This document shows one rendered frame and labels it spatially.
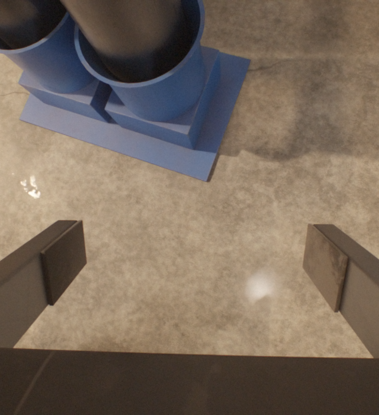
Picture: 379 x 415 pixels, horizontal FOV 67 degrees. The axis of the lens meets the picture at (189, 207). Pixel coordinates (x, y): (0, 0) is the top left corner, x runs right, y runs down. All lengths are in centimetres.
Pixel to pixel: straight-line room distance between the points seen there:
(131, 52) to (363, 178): 75
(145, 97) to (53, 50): 27
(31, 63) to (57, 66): 6
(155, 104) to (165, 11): 24
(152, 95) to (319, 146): 55
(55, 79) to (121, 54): 35
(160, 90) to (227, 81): 38
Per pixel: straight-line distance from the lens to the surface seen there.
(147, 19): 61
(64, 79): 97
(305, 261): 17
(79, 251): 16
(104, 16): 59
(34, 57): 90
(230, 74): 107
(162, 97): 76
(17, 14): 84
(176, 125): 86
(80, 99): 100
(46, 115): 122
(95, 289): 103
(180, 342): 98
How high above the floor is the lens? 92
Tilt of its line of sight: 79 degrees down
